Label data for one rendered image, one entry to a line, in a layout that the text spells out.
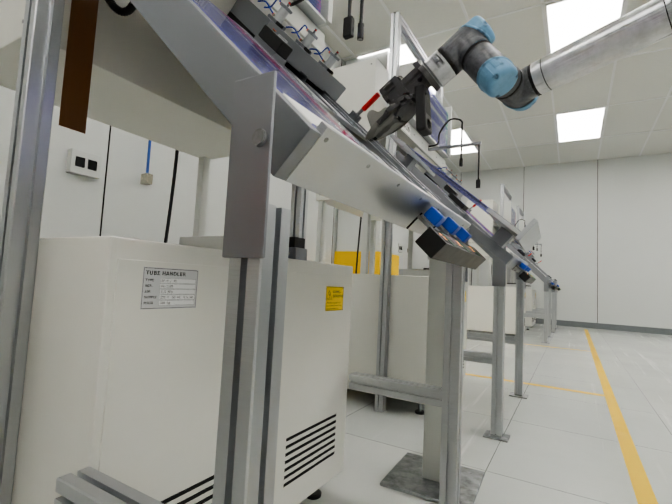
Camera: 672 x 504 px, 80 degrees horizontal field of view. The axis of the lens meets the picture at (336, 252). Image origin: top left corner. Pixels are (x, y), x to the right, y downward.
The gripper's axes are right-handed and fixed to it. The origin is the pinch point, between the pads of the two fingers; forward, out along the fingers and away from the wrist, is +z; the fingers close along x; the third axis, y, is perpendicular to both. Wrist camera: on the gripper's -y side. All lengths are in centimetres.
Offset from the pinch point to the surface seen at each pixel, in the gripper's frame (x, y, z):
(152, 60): 35, 35, 26
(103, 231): -30, 88, 151
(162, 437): 50, -45, 43
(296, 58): 15.8, 21.7, 1.5
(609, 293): -749, -85, -59
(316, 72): 7.6, 21.8, 0.9
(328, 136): 57, -32, -6
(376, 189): 41, -32, -3
